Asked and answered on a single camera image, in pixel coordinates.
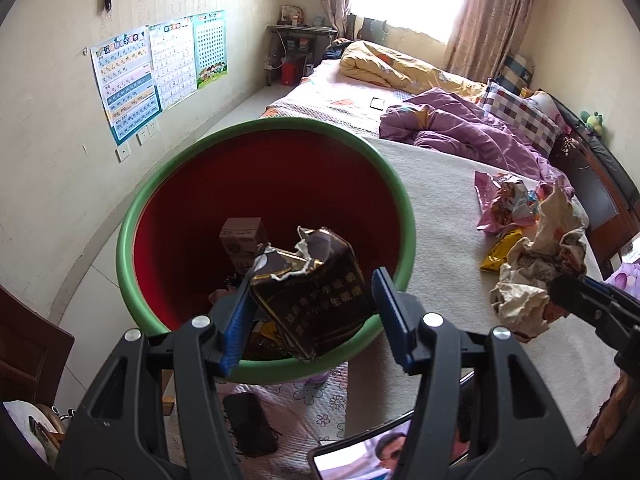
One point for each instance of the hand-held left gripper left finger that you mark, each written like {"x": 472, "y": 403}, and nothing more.
{"x": 235, "y": 330}

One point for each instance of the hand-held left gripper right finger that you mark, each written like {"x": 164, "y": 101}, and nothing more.
{"x": 387, "y": 310}

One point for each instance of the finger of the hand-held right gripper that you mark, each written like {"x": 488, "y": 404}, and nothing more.
{"x": 585, "y": 305}
{"x": 610, "y": 292}

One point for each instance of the dark cigarette box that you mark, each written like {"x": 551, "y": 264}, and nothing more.
{"x": 320, "y": 300}

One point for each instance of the beige paper wrapper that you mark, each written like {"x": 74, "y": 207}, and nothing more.
{"x": 530, "y": 260}

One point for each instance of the red basin with green rim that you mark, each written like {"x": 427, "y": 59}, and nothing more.
{"x": 280, "y": 175}

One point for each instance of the purple floral cloth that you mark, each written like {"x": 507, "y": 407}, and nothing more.
{"x": 625, "y": 280}

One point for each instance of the cream blanket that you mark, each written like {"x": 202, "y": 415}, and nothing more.
{"x": 445, "y": 260}

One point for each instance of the small beige carton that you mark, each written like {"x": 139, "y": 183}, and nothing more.
{"x": 240, "y": 242}

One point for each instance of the large black phone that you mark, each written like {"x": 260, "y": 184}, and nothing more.
{"x": 250, "y": 425}

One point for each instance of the yellow snack packet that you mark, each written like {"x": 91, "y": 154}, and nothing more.
{"x": 500, "y": 252}

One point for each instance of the dark wooden headboard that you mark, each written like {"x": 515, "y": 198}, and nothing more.
{"x": 595, "y": 185}

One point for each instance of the colourful crumpled wrapper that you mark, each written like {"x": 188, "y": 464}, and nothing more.
{"x": 512, "y": 200}

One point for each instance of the pink plastic wrapper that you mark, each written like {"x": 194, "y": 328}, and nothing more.
{"x": 485, "y": 200}

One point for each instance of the smartphone with lit screen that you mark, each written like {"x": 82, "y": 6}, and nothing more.
{"x": 360, "y": 455}

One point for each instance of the green plush toy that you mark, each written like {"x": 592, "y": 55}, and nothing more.
{"x": 593, "y": 121}

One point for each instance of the purple quilt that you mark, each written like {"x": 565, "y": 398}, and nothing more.
{"x": 460, "y": 130}

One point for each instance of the checkered pillow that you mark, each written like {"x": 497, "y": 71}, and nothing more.
{"x": 522, "y": 117}

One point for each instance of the pink pillow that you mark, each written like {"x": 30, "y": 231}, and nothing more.
{"x": 545, "y": 105}

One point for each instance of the wooden chair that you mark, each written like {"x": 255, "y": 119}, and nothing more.
{"x": 30, "y": 350}

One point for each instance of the small black phone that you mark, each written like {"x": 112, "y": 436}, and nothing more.
{"x": 378, "y": 103}

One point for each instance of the white printed bag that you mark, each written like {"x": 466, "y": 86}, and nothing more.
{"x": 20, "y": 430}

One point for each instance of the blue striped cushion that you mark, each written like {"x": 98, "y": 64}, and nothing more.
{"x": 517, "y": 72}

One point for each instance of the yellow quilt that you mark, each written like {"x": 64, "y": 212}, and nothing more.
{"x": 385, "y": 65}

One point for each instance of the red bag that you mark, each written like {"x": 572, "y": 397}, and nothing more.
{"x": 292, "y": 71}

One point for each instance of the dark clothes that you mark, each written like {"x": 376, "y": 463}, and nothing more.
{"x": 337, "y": 50}

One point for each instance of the dark green chair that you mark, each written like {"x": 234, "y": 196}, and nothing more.
{"x": 370, "y": 27}

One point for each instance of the dark desk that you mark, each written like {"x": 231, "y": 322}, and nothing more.
{"x": 300, "y": 32}

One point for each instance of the small teal item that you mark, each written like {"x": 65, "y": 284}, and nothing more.
{"x": 319, "y": 22}

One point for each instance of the wide beige curtain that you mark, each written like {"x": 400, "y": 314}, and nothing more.
{"x": 492, "y": 15}

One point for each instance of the white wall socket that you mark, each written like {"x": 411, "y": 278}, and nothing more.
{"x": 123, "y": 154}
{"x": 143, "y": 136}
{"x": 154, "y": 127}

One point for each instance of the blue bordered wall poster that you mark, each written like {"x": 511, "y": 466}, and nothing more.
{"x": 125, "y": 85}

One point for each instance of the white chart wall poster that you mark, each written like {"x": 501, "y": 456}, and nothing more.
{"x": 172, "y": 62}

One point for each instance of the green number wall poster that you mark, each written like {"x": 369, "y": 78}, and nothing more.
{"x": 210, "y": 47}

